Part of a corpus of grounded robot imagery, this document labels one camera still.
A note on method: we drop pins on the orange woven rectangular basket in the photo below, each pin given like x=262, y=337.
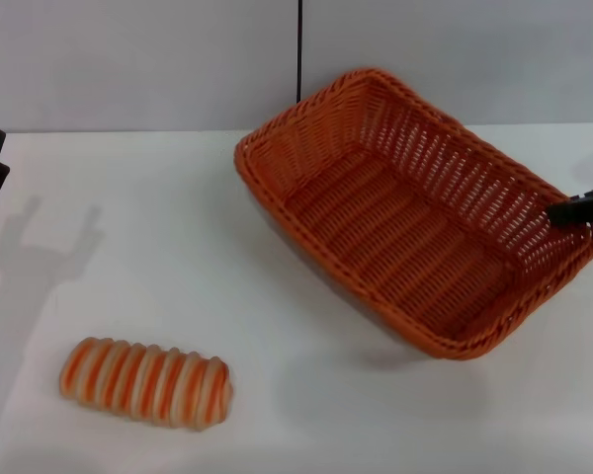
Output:
x=400, y=232

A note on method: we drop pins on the orange striped bread loaf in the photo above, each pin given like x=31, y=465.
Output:
x=145, y=385

